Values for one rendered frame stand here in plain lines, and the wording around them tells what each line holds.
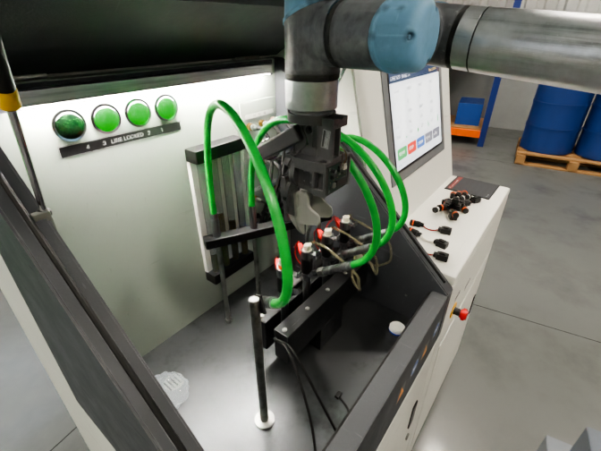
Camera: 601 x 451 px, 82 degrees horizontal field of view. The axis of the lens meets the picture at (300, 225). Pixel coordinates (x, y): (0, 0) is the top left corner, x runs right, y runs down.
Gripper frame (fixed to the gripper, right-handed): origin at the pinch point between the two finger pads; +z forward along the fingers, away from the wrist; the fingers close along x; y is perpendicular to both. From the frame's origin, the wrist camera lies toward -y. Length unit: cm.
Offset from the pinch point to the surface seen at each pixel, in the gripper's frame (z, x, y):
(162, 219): 6.2, -7.9, -32.4
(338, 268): 11.7, 7.2, 4.2
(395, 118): -8, 54, -8
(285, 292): -0.8, -16.0, 9.9
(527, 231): 121, 278, 30
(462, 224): 23, 64, 15
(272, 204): -11.9, -14.5, 6.9
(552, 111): 56, 472, 10
